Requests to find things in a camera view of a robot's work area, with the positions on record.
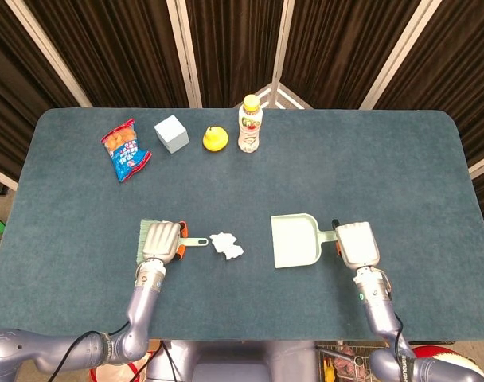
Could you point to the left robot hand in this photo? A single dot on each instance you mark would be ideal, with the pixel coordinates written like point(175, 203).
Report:
point(160, 240)

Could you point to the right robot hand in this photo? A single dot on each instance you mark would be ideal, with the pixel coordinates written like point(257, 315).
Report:
point(359, 244)

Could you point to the mint green hand broom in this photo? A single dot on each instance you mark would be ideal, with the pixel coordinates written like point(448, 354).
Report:
point(196, 241)

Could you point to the mint green dustpan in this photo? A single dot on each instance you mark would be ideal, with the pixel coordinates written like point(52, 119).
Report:
point(295, 242)

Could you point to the white paper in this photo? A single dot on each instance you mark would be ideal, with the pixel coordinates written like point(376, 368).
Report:
point(226, 246)

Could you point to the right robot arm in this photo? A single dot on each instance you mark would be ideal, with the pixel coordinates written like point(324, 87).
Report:
point(379, 302)

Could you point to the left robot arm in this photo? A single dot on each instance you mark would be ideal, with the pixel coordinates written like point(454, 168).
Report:
point(142, 306)

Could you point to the yellow cap drink bottle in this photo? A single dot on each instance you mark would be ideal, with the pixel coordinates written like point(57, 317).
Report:
point(250, 131)

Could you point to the blue red snack bag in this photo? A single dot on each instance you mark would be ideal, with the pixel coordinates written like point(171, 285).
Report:
point(126, 153)

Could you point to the blue table mat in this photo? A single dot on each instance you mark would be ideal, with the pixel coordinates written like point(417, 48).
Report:
point(242, 183)

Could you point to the light blue cube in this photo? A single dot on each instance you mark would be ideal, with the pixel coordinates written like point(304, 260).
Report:
point(172, 133)

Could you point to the yellow toy pear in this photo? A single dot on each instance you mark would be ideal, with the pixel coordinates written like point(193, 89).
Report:
point(215, 140)

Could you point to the red and white ball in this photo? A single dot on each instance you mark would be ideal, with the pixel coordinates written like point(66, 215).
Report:
point(437, 351)

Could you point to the lavender robot torso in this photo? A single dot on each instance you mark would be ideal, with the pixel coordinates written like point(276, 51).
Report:
point(234, 362)

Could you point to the white red plastic bag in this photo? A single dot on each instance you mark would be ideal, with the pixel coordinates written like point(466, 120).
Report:
point(106, 374)

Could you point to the dark curtain partition screen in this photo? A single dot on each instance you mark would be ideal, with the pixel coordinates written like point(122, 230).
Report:
point(234, 47)

